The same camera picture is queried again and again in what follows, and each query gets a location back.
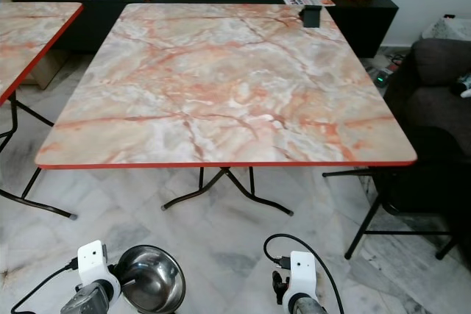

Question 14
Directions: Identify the shiny steel bowl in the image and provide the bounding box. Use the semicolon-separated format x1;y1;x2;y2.
116;244;187;314

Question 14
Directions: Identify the black metal folding stand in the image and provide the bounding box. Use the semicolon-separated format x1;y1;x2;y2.
322;166;471;261

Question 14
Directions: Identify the marble-pattern folding table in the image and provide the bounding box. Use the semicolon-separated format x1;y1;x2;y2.
35;2;419;218
0;1;84;221

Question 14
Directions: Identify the dark grey sofa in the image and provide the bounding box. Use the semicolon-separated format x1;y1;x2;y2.
375;38;471;216

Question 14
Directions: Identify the small black holder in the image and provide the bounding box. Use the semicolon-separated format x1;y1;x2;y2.
299;4;324;29

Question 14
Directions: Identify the small white object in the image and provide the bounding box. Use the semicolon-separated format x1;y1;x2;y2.
457;71;471;99

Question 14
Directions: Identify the black low sideboard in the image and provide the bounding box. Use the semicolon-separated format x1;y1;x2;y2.
10;0;400;58

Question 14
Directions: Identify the tan cardboard box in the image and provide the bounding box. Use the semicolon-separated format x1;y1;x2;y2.
29;49;68;89

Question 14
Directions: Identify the grey patterned cushion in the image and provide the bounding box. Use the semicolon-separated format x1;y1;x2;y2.
420;18;471;42

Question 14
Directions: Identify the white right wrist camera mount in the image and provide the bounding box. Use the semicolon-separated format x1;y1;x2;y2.
286;251;319;302

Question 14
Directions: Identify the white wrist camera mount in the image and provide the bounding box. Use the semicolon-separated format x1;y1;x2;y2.
286;251;319;302
77;240;122;294

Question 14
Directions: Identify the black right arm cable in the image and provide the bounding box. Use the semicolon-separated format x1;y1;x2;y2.
263;233;346;314

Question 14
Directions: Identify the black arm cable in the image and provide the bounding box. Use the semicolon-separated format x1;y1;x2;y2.
263;233;346;314
10;257;81;314

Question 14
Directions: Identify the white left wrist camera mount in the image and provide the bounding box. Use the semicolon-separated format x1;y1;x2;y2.
77;240;122;294

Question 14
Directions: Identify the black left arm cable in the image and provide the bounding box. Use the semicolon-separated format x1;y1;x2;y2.
10;257;81;314

